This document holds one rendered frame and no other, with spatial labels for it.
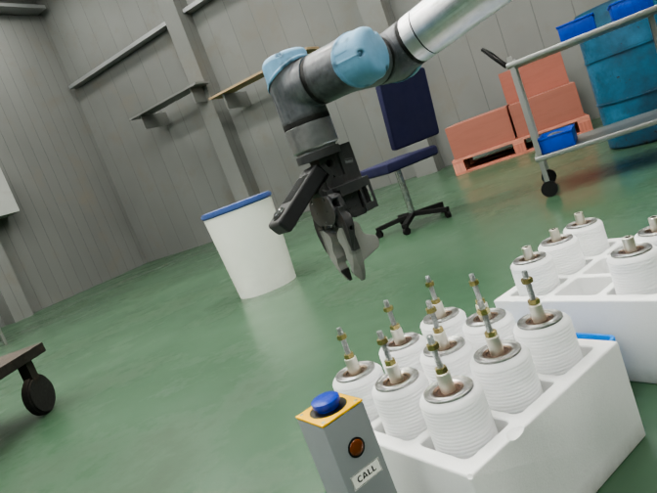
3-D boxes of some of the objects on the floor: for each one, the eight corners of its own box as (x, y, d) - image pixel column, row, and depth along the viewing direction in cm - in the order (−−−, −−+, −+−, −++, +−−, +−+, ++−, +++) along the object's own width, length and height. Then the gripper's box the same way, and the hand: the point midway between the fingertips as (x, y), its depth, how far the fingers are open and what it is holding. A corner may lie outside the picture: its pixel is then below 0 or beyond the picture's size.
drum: (605, 156, 382) (564, 16, 369) (611, 142, 435) (575, 19, 421) (720, 123, 347) (678, -32, 333) (710, 112, 400) (675, -23, 386)
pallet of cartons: (600, 119, 619) (579, 44, 607) (591, 134, 523) (564, 45, 511) (470, 160, 702) (449, 95, 690) (441, 180, 605) (416, 105, 593)
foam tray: (761, 300, 126) (741, 225, 124) (690, 388, 105) (665, 299, 102) (595, 300, 158) (577, 241, 156) (515, 368, 137) (493, 300, 135)
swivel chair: (472, 204, 388) (426, 65, 375) (434, 229, 350) (381, 75, 336) (405, 220, 428) (361, 95, 414) (365, 245, 389) (314, 107, 375)
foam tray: (646, 435, 97) (618, 340, 94) (510, 593, 76) (469, 476, 74) (474, 400, 130) (449, 329, 127) (346, 504, 109) (314, 421, 106)
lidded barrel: (270, 277, 400) (240, 200, 392) (316, 268, 367) (284, 184, 359) (220, 304, 367) (186, 221, 359) (265, 297, 334) (229, 205, 326)
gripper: (361, 134, 86) (407, 263, 89) (326, 149, 96) (368, 265, 99) (315, 151, 82) (365, 286, 85) (283, 163, 92) (328, 285, 95)
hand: (350, 274), depth 90 cm, fingers open, 3 cm apart
